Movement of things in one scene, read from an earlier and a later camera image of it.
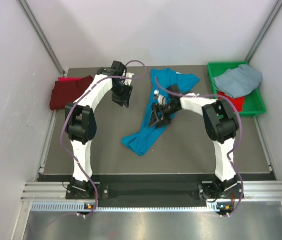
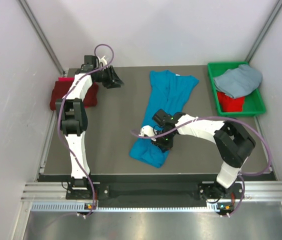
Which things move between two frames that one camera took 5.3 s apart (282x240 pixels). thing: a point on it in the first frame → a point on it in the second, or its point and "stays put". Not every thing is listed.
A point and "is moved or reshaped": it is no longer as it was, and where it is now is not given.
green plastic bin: x=253 y=105 stays put
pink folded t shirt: x=69 y=79 stays put
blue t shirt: x=161 y=80 is moved or reshaped
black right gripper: x=155 y=120 → x=162 y=146
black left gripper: x=122 y=100 → x=112 y=75
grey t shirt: x=239 y=81 stays put
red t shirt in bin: x=238 y=102 stays put
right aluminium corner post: x=266 y=29 stays put
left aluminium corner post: x=26 y=10 stays put
